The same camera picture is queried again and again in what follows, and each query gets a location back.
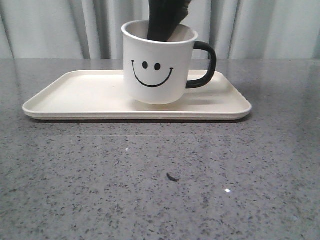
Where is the cream rectangular tray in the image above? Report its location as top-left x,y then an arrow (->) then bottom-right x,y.
22,70 -> 252,121

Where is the white smiley mug black handle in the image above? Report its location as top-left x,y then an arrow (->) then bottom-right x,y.
121,20 -> 217,105

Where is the grey pleated curtain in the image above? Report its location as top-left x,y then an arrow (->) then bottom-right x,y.
0,0 -> 320,60

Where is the small dark debris speck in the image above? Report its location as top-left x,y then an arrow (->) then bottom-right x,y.
166,173 -> 179,182

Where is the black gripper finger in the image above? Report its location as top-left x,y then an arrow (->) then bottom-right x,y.
147,0 -> 192,42

